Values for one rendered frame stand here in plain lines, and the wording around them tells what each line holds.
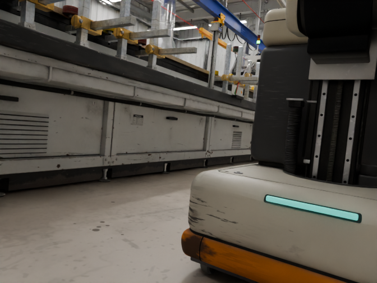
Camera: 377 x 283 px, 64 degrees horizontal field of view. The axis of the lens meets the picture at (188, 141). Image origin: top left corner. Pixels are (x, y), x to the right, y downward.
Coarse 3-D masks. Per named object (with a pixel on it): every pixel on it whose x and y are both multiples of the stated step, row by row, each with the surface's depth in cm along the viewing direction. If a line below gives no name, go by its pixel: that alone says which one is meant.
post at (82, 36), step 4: (80, 0) 135; (84, 0) 134; (88, 0) 136; (80, 4) 135; (84, 4) 134; (88, 4) 136; (80, 8) 135; (84, 8) 134; (88, 8) 136; (80, 12) 135; (84, 12) 134; (88, 12) 136; (84, 16) 135; (88, 16) 136; (80, 28) 135; (76, 32) 136; (80, 32) 135; (84, 32) 136; (76, 36) 136; (80, 36) 135; (84, 36) 136; (76, 40) 136; (80, 40) 135; (84, 40) 136
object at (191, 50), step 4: (168, 48) 176; (172, 48) 174; (176, 48) 173; (180, 48) 171; (184, 48) 170; (188, 48) 168; (192, 48) 167; (196, 48) 168; (136, 52) 189; (140, 52) 187; (144, 52) 186; (160, 52) 179; (164, 52) 177; (168, 52) 176; (172, 52) 174; (176, 52) 173; (180, 52) 171; (184, 52) 170; (188, 52) 169; (192, 52) 168; (196, 52) 169; (140, 56) 191
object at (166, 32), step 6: (150, 30) 151; (156, 30) 149; (162, 30) 147; (168, 30) 146; (108, 36) 166; (114, 36) 164; (132, 36) 157; (138, 36) 155; (144, 36) 153; (150, 36) 151; (156, 36) 150; (162, 36) 149; (168, 36) 148; (108, 42) 168
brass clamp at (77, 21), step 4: (72, 16) 133; (76, 16) 132; (80, 16) 133; (72, 20) 133; (76, 20) 132; (80, 20) 132; (84, 20) 134; (88, 20) 136; (92, 20) 138; (72, 24) 133; (76, 24) 132; (80, 24) 133; (84, 24) 134; (88, 24) 136; (76, 28) 136; (84, 28) 135; (88, 28) 136; (88, 32) 140; (92, 32) 140; (96, 32) 140; (100, 32) 142
